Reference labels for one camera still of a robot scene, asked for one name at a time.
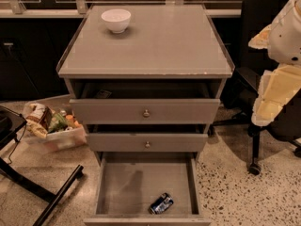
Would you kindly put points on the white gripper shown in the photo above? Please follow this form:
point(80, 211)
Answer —
point(288, 37)

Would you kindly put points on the blue pepsi can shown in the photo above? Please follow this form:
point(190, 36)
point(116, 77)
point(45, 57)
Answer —
point(164, 202)

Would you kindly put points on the grey drawer cabinet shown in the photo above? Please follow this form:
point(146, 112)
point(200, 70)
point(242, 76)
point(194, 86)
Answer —
point(162, 43)

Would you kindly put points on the brass top drawer knob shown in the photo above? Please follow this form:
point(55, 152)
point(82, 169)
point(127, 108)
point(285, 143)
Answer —
point(146, 113)

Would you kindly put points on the brass drawer knob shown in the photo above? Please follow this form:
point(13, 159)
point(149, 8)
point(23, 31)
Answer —
point(146, 113)
point(147, 144)

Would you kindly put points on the brass middle drawer knob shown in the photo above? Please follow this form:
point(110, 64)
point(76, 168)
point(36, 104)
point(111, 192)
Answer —
point(147, 144)

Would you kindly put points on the dark item in top drawer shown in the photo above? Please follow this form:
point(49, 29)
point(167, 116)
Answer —
point(102, 94)

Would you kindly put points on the grey top drawer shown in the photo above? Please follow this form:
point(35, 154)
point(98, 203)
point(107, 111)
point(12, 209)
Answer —
point(170, 102)

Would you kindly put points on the grey drawer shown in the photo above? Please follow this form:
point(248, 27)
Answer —
point(146, 138)
point(131, 182)
point(170, 102)

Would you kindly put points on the grey bottom drawer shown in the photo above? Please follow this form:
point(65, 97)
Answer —
point(131, 182)

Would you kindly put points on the grey middle drawer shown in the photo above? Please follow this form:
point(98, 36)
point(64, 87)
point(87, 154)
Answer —
point(146, 138)

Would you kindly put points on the black office chair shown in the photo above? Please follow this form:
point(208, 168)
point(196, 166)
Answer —
point(242, 89)

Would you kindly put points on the white ceramic bowl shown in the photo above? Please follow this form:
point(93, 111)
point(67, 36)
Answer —
point(117, 19)

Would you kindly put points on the green snack bag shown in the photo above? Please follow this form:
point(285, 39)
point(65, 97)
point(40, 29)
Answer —
point(57, 123)

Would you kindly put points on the clear plastic snack bin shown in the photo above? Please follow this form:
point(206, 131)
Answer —
point(57, 140)

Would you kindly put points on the chip bag in bin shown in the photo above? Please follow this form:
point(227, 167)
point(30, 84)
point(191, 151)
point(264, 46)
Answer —
point(38, 120)

